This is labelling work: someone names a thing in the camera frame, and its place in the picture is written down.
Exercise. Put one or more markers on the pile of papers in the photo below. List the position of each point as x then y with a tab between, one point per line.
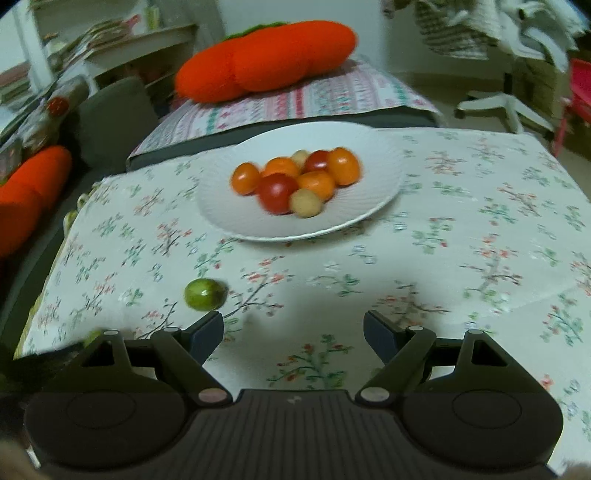
106	34

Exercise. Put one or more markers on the pink plastic chair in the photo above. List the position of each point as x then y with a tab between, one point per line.
577	101

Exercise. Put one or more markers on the yellow patterned mat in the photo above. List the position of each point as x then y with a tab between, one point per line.
70	220

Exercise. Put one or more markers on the striped patterned cushion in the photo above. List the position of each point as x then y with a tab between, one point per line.
323	97

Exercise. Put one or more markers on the green tomato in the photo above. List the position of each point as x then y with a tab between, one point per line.
204	294

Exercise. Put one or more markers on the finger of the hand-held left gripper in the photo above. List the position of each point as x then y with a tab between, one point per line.
27	374

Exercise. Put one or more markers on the white ribbed plate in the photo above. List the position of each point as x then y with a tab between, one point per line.
360	194

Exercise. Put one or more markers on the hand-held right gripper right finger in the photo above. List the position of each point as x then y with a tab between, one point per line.
381	334

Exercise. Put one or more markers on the white hanging garments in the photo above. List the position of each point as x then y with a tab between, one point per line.
540	27

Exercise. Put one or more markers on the cardboard boxes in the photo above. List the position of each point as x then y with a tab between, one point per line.
538	83

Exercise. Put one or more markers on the white shelf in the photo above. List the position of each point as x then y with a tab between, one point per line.
147	46

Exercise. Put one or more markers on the white chair base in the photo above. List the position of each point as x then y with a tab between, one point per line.
503	104

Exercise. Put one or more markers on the orange tomato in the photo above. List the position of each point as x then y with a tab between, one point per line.
244	177
317	183
344	165

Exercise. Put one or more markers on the pale yellow tomato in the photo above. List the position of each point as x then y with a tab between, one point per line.
304	203
300	158

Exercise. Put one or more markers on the checked hanging cloth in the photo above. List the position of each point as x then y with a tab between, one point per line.
455	32

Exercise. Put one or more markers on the orange persimmon plush cushion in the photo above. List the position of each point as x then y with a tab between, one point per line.
268	60

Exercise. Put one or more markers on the red strawberry toy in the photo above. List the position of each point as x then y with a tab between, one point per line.
58	106

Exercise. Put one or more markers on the stack of books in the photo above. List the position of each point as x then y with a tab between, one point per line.
14	83

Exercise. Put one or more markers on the floral tablecloth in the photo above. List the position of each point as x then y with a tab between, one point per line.
438	230

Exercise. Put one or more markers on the small red tomato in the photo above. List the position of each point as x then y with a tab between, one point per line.
317	161

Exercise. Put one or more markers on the large red tomato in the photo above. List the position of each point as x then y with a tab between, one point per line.
276	194

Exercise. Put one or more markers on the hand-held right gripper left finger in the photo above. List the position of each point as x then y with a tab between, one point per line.
208	332

